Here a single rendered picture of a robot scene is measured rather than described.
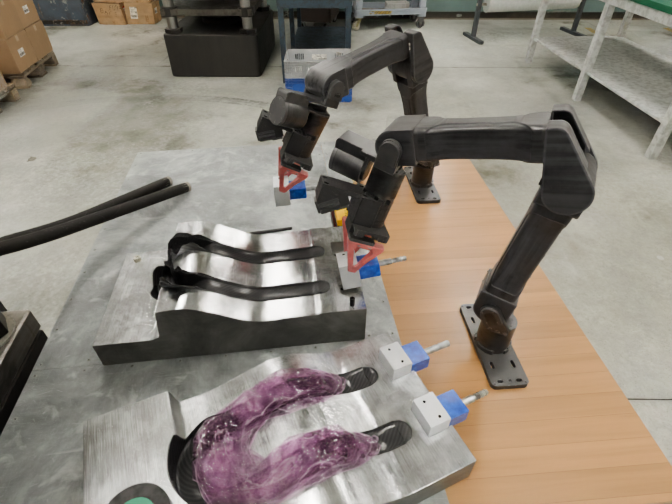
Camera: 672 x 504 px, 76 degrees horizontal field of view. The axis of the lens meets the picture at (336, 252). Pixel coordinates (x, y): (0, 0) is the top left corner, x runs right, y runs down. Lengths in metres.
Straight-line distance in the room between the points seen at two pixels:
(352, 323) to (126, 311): 0.44
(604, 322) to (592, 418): 1.42
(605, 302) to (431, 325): 1.56
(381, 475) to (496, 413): 0.26
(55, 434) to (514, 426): 0.76
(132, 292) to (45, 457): 0.31
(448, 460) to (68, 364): 0.70
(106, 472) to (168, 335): 0.26
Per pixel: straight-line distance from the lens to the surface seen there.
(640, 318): 2.40
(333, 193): 0.72
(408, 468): 0.69
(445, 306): 0.96
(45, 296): 2.49
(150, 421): 0.70
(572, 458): 0.84
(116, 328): 0.91
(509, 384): 0.86
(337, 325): 0.83
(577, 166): 0.63
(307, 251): 0.94
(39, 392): 0.96
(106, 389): 0.91
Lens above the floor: 1.49
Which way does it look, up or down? 40 degrees down
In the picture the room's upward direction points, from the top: straight up
